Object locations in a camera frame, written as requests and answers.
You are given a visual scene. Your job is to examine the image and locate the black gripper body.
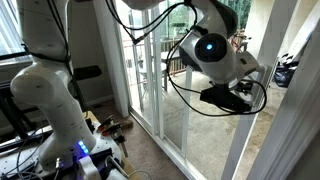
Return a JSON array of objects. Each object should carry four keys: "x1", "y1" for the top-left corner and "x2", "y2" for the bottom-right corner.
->
[{"x1": 199, "y1": 84, "x2": 247, "y2": 111}]

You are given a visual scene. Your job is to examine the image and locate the white sliding glass door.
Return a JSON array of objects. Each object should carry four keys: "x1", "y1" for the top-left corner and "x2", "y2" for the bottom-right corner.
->
[{"x1": 181, "y1": 0, "x2": 299, "y2": 180}]

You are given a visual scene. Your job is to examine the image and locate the white door handle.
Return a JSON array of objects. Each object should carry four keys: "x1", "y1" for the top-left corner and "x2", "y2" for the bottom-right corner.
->
[{"x1": 248, "y1": 64, "x2": 269, "y2": 108}]

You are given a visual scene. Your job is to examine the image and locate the black trash bag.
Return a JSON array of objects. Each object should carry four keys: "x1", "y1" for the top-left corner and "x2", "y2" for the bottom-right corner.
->
[{"x1": 273, "y1": 53, "x2": 299, "y2": 89}]

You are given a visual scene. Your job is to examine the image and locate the red bicycle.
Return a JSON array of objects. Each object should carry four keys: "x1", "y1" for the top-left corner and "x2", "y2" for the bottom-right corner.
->
[{"x1": 229, "y1": 29, "x2": 250, "y2": 54}]

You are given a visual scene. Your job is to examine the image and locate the white fixed glass panel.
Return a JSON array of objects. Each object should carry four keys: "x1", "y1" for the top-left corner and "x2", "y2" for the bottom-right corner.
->
[{"x1": 128, "y1": 0, "x2": 166, "y2": 139}]

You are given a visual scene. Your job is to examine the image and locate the green trees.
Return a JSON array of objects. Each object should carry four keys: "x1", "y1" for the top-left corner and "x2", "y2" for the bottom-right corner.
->
[{"x1": 166, "y1": 0, "x2": 253, "y2": 34}]

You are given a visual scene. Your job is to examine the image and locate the white surfboard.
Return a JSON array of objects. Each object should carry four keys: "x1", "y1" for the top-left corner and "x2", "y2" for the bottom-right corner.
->
[{"x1": 287, "y1": 6, "x2": 320, "y2": 63}]

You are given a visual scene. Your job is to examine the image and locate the small brown block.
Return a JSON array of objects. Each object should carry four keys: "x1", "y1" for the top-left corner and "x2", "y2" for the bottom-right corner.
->
[{"x1": 118, "y1": 118, "x2": 134, "y2": 130}]

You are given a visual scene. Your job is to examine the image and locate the red black clamp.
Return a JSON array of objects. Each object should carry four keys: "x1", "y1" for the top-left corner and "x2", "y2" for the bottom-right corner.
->
[
  {"x1": 101, "y1": 122, "x2": 129, "y2": 158},
  {"x1": 97, "y1": 114, "x2": 116, "y2": 132}
]

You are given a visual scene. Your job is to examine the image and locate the white perforated mounting plate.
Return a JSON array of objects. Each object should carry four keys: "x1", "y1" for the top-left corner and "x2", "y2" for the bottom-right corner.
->
[{"x1": 0, "y1": 121, "x2": 123, "y2": 180}]

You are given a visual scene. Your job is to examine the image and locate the white black controller box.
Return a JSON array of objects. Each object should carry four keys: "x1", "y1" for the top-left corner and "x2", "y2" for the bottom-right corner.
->
[{"x1": 78, "y1": 154, "x2": 129, "y2": 180}]

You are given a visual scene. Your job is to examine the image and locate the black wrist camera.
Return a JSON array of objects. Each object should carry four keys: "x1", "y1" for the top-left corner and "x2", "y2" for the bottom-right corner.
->
[{"x1": 235, "y1": 81, "x2": 254, "y2": 95}]

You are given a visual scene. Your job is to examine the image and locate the white door frame post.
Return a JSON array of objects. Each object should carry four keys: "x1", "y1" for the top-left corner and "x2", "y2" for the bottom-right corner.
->
[
  {"x1": 93, "y1": 0, "x2": 132, "y2": 118},
  {"x1": 248, "y1": 19, "x2": 320, "y2": 180}
]

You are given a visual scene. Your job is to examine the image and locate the window with white frame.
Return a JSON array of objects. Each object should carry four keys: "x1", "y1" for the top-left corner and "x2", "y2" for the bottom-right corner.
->
[{"x1": 0, "y1": 0, "x2": 33, "y2": 68}]

